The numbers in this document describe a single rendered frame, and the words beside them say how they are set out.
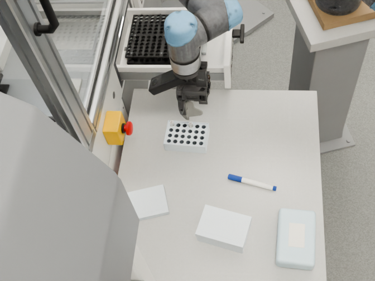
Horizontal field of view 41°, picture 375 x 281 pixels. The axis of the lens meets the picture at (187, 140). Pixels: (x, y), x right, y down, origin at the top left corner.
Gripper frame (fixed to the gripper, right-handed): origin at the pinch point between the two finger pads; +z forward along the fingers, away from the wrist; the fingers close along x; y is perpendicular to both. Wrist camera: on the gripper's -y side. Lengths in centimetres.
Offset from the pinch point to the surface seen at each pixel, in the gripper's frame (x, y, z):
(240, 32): 27.2, 13.0, -4.0
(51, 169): -59, 3, -73
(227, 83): 12.5, 10.5, 2.7
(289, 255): -36.8, 30.9, 6.8
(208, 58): 22.6, 3.3, 3.6
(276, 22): 122, 23, 87
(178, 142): -6.0, -2.1, 7.7
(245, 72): 87, 9, 87
